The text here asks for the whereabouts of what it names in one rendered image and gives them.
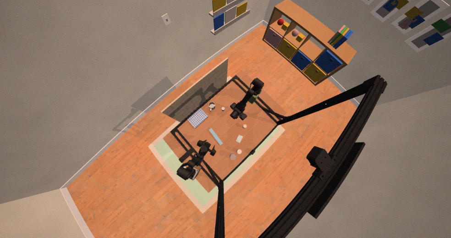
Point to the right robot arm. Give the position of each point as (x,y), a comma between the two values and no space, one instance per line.
(240,106)

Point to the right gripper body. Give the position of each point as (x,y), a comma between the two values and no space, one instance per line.
(243,116)

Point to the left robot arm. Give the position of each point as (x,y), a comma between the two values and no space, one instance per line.
(195,161)

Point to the grey mug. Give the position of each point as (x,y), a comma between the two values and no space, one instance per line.
(211,106)

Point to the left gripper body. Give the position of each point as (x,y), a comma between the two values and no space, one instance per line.
(212,152)

